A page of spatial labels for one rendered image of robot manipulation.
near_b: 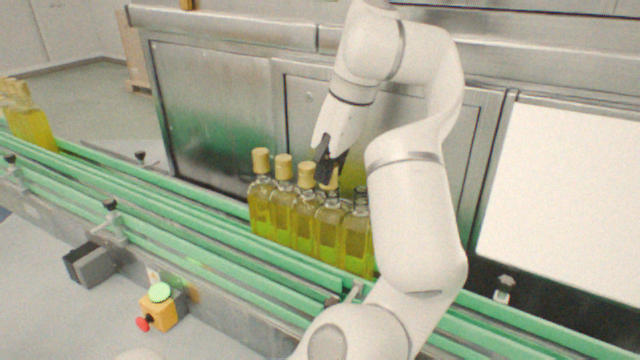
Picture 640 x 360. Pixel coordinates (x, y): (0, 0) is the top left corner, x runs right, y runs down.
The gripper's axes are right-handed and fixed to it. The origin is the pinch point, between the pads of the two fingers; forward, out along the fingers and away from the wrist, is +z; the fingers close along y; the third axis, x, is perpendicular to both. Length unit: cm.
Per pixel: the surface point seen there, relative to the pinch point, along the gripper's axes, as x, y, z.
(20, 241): -82, 21, 66
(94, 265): -47, 19, 50
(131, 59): -374, -233, 180
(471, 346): 35.6, 1.8, 17.2
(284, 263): -1.9, 4.6, 24.0
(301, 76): -17.3, -13.6, -7.2
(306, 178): -4.0, -0.1, 4.8
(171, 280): -24.5, 14.3, 40.5
